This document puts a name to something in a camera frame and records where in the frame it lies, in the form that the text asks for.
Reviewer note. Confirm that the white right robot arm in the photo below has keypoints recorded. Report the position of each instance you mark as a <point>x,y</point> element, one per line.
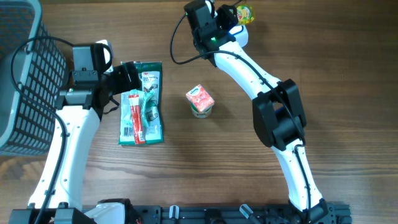
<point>219,35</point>

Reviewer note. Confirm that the yellow liquid bottle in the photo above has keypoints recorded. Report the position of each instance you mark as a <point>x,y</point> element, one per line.
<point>245,14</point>

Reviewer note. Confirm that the red tissue pack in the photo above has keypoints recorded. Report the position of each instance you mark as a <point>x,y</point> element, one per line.
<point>200,98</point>

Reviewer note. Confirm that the green lid jar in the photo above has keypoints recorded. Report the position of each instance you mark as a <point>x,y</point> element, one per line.
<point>201,115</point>

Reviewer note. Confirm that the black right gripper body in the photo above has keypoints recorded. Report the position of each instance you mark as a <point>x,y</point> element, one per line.
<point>224,20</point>

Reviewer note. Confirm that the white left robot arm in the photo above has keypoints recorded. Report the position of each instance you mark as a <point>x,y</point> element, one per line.
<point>78,111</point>

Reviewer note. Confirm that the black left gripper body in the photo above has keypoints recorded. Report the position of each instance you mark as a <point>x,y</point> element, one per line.
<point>118,79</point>

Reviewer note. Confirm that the white barcode scanner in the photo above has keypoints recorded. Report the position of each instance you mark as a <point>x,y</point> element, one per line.
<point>241,34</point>

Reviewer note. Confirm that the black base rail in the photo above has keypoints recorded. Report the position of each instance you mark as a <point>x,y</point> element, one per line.
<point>236,214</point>

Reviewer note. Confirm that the teal plastic packet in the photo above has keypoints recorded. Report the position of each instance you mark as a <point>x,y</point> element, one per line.
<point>144,98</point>

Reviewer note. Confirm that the grey mesh basket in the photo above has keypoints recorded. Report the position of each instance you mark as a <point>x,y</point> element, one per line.
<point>32,71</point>

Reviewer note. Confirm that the green 3M package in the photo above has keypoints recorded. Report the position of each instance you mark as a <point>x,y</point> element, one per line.
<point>150,74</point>

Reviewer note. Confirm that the red stick packet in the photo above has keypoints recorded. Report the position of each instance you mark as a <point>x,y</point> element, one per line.
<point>136,119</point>

